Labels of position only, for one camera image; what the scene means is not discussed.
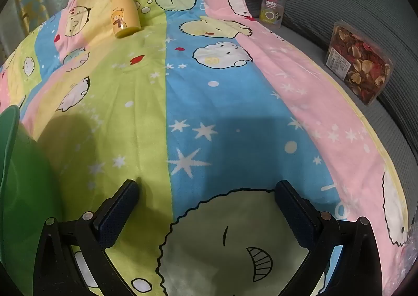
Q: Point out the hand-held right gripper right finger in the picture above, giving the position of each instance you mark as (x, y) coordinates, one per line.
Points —
(294, 214)

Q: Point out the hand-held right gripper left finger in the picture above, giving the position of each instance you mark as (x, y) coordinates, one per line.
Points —
(118, 214)

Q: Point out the green plastic bowl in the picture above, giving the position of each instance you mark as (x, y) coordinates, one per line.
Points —
(26, 185)

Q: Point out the colourful cartoon printed blanket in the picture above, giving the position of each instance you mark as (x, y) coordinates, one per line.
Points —
(196, 103)

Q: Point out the snack packet on sofa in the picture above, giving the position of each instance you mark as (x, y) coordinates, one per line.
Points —
(356, 57)

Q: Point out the yellow bear print bottle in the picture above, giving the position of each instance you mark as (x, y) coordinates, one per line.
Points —
(124, 15)

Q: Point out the clear plastic drink bottle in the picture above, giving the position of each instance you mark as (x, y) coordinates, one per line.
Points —
(271, 5)

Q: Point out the yellow patterned curtain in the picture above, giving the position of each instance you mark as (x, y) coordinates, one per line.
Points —
(31, 2)

